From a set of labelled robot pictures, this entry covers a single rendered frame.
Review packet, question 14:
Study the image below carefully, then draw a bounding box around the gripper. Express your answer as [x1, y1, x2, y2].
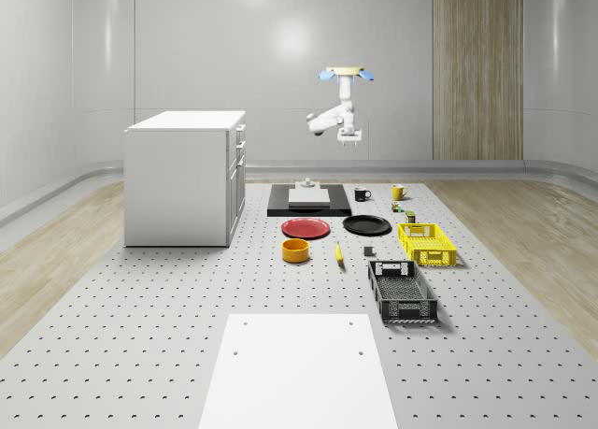
[336, 128, 365, 147]

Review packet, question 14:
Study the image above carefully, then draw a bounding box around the black plate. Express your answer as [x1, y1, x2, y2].
[341, 214, 393, 237]

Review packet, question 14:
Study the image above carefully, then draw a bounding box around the red plate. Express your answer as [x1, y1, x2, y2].
[280, 217, 333, 240]

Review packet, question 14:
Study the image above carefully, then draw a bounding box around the yellow bowl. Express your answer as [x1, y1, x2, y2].
[280, 237, 311, 265]

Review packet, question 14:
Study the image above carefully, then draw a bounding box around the yellow basket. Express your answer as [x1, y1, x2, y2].
[397, 222, 459, 267]

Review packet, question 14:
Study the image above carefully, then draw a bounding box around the dark grey basket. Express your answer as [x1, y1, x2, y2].
[366, 259, 441, 326]

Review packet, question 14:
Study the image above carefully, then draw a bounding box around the white cabinet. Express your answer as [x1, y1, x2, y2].
[123, 109, 248, 249]

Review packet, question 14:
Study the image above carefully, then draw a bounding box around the white board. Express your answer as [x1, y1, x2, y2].
[197, 312, 400, 429]

